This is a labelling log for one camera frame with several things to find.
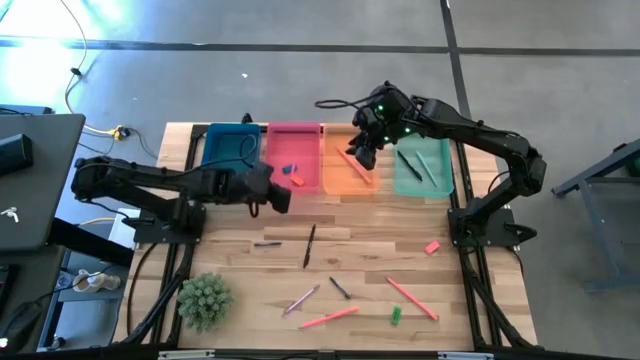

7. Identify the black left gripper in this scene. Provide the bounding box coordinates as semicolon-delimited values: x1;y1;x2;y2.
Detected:
234;163;293;215

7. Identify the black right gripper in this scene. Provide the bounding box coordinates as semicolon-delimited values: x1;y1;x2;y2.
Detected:
346;84;414;171

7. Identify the teal pen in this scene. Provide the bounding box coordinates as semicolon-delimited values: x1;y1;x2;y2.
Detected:
415;150;439;189

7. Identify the clear purple pen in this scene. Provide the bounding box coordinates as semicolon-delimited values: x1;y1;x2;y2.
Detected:
282;283;322;317

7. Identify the orange plastic bin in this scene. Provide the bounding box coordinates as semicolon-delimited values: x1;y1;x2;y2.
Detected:
322;123;381;196

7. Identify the pink plastic bin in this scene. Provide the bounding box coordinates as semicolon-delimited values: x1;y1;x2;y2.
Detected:
264;122;323;195

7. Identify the teal plastic bin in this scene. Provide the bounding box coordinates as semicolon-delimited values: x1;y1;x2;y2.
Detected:
392;132;455;199

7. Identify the blue plastic bin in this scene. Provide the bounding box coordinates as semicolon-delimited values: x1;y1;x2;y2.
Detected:
201;122;263;176

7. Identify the dark blue crayon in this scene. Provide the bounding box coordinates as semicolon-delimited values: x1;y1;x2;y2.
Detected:
328;276;353;301

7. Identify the green artificial plant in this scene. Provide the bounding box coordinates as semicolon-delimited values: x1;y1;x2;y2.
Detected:
176;272;236;334

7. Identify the white panel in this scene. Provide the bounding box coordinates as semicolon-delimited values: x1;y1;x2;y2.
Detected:
107;207;136;251

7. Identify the beige object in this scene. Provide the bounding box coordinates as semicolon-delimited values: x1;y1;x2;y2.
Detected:
72;268;122;294

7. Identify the black desk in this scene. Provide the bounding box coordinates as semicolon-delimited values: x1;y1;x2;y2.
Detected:
0;113;86;251

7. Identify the blue-grey metal stand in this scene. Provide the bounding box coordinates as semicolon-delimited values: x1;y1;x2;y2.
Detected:
551;138;640;294

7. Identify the black box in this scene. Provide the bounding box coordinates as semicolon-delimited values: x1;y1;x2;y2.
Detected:
0;133;34;177

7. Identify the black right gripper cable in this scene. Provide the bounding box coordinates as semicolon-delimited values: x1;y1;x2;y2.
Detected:
314;97;381;110

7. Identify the yellow cable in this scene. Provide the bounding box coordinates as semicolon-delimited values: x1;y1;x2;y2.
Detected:
58;0;129;141

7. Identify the black aluminium table frame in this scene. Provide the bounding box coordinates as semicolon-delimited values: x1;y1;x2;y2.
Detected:
113;122;540;360

